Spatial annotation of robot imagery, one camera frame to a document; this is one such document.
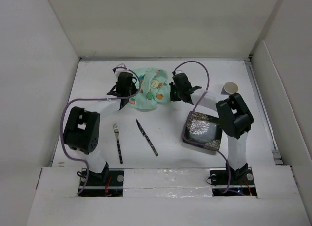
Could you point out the black floral square plate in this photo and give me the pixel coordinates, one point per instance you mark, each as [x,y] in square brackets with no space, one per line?
[203,132]

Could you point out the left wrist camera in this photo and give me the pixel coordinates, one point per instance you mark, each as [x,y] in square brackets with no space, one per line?
[118,69]

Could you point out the steak knife patterned handle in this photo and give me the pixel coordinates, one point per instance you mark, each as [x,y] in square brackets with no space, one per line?
[146,137]

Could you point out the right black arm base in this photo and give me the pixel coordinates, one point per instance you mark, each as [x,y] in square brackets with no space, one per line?
[242,186]

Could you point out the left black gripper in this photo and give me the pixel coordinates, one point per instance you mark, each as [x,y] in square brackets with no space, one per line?
[134,90]

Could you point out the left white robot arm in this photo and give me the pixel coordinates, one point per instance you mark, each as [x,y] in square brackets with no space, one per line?
[80,123]

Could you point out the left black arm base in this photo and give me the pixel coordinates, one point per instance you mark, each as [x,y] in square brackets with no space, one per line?
[111,186]

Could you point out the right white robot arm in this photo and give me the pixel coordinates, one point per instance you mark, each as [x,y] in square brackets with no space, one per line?
[234,117]

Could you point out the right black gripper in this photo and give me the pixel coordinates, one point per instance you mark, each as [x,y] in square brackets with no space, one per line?
[172,97]

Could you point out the metal fork patterned handle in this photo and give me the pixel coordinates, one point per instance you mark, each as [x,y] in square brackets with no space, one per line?
[116,133]

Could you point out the green cartoon print cloth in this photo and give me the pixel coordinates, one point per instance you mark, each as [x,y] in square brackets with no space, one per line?
[155,89]

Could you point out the purple ceramic mug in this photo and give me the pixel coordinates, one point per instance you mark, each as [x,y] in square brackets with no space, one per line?
[229,88]

